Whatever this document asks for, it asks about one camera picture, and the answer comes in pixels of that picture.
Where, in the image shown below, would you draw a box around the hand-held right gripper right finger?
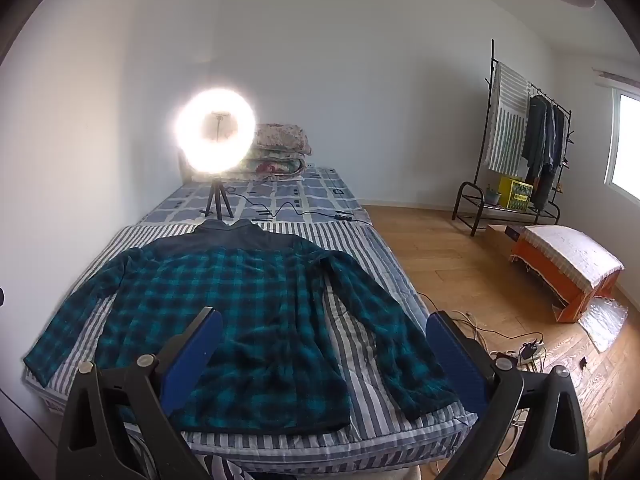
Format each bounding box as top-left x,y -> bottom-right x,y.
426,311 -> 590,480

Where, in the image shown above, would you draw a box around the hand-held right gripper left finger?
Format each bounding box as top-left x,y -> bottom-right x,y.
56,306 -> 224,480

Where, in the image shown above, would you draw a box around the teal plaid fleece jacket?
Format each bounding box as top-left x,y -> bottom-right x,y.
23,219 -> 461,433

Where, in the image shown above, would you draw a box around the dark hanging clothes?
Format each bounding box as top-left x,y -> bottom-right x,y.
520,94 -> 568,211

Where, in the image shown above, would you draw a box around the black clothes rack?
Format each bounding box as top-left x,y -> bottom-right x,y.
452,39 -> 575,237

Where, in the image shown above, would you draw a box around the white power strip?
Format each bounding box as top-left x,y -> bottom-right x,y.
517,342 -> 547,372

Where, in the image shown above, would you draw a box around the bed with striped cover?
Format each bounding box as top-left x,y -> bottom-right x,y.
22,220 -> 478,466

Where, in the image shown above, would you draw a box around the orange box with white cover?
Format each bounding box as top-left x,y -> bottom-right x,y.
510,225 -> 625,323

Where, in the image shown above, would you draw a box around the clear plastic sheet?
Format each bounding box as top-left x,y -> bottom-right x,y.
580,299 -> 630,353

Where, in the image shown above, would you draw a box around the black tripod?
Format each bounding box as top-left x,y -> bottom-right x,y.
200,175 -> 235,220

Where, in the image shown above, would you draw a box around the yellow box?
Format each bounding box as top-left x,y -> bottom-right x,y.
499,176 -> 534,210

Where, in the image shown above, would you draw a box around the blue checked bedsheet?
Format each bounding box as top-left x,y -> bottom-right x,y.
140,164 -> 372,227

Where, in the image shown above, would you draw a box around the striped hanging cloth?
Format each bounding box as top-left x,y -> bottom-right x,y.
482,62 -> 532,178

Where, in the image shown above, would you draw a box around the window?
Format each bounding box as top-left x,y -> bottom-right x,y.
604,91 -> 640,200

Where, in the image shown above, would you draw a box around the white floor cable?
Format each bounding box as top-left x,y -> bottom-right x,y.
415,292 -> 546,361

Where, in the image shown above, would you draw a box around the black ring light cable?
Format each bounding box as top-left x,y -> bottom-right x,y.
227,187 -> 371,223

